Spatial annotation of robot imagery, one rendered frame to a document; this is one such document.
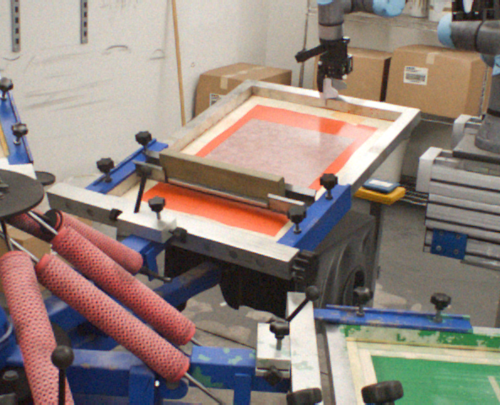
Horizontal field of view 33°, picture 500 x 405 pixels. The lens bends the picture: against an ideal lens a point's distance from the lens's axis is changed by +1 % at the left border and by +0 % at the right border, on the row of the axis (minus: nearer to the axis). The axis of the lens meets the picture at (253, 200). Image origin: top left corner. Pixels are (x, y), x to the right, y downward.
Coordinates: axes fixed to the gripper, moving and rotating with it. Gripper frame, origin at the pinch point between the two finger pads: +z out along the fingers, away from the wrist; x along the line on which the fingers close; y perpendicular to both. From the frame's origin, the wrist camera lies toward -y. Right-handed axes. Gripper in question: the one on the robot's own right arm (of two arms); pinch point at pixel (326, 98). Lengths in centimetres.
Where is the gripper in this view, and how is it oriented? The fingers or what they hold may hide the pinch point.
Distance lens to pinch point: 257.7
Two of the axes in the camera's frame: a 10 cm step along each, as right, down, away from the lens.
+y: 8.5, 2.2, -4.7
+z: 0.7, 8.4, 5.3
